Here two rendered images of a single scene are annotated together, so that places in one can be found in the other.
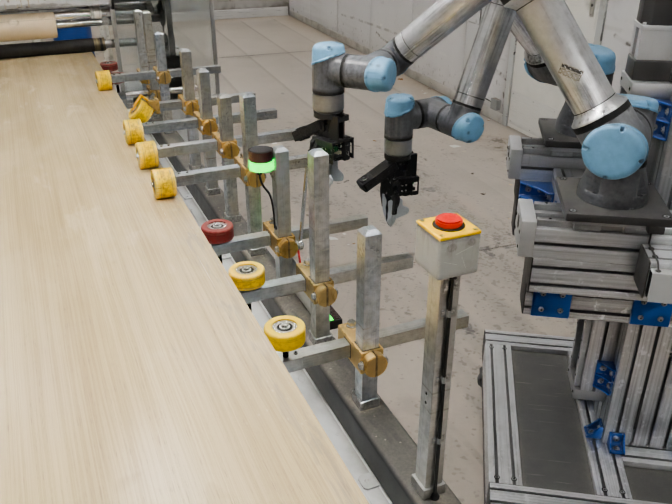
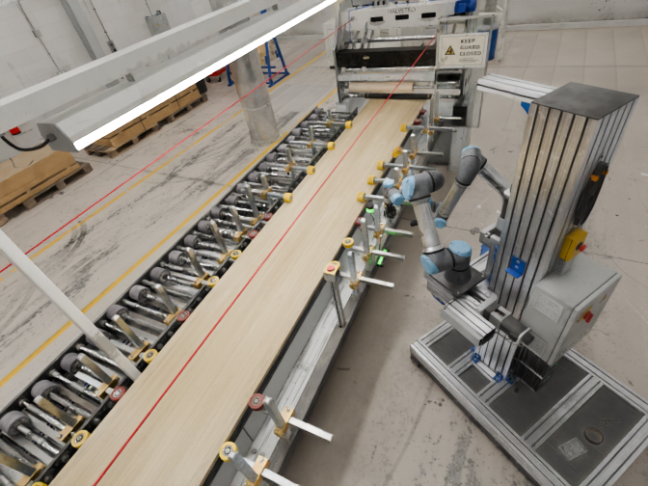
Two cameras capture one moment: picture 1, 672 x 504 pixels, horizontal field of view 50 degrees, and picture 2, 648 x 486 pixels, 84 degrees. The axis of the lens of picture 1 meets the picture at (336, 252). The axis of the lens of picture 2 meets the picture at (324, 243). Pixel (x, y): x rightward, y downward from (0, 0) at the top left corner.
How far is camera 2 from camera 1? 168 cm
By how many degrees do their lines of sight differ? 48
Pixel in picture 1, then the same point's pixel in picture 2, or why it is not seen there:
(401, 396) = not seen: hidden behind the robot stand
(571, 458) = (457, 351)
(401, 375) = not seen: hidden behind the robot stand
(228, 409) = (300, 280)
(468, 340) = not seen: hidden behind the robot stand
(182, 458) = (283, 285)
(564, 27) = (420, 218)
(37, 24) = (404, 87)
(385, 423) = (353, 302)
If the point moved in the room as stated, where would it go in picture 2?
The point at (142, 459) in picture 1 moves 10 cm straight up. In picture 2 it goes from (277, 282) to (274, 271)
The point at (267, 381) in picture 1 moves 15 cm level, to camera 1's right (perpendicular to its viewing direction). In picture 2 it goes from (314, 278) to (329, 288)
